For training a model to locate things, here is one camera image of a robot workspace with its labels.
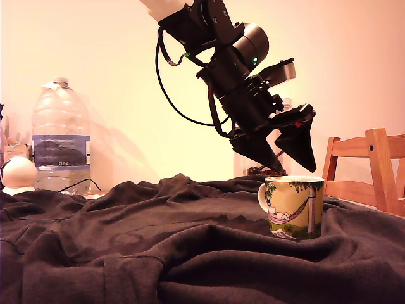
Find cartoon print coffee mug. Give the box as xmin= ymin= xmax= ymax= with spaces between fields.
xmin=257 ymin=175 xmax=326 ymax=241

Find coffee beans pile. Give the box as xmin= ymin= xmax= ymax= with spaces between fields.
xmin=259 ymin=167 xmax=289 ymax=177

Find flat black arm cable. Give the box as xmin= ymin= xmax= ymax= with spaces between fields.
xmin=207 ymin=84 xmax=237 ymax=139

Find thin black table cable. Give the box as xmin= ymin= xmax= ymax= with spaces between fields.
xmin=58 ymin=177 xmax=103 ymax=195

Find black scoop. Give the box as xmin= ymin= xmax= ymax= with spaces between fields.
xmin=247 ymin=151 xmax=285 ymax=176

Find ribbed black arm cable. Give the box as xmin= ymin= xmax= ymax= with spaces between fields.
xmin=159 ymin=28 xmax=194 ymax=68

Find small beige carton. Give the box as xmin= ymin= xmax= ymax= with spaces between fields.
xmin=2 ymin=142 xmax=34 ymax=163

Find wooden chair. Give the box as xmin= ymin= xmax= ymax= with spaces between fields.
xmin=321 ymin=127 xmax=405 ymax=219

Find dark crumpled cloth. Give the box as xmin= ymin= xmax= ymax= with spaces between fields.
xmin=0 ymin=172 xmax=405 ymax=304

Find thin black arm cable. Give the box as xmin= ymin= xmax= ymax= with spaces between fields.
xmin=154 ymin=27 xmax=222 ymax=127

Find glass jar with white lid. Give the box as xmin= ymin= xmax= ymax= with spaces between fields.
xmin=233 ymin=97 xmax=294 ymax=178

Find large clear water bottle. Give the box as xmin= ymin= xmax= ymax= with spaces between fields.
xmin=30 ymin=75 xmax=92 ymax=194

